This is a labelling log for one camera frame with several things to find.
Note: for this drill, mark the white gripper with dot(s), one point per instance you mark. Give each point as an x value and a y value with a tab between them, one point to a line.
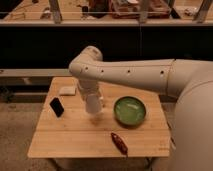
89	90

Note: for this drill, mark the white ceramic cup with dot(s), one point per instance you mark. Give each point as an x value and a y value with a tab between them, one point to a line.
93	104

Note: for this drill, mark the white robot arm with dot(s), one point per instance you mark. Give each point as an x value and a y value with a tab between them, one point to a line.
189	81

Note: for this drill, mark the black eraser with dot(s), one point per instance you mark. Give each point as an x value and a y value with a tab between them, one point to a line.
57	107

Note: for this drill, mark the beige sponge block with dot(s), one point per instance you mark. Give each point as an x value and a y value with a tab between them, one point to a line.
67	91

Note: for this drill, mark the green bowl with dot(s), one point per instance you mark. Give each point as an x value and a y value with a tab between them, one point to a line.
129	111

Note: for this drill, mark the wooden folding table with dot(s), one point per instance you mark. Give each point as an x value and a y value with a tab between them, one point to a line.
76	134

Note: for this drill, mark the red chili pepper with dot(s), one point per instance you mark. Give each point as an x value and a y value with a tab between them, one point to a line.
119	143

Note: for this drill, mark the red crate on shelf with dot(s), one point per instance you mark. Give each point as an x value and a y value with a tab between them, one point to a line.
132	8

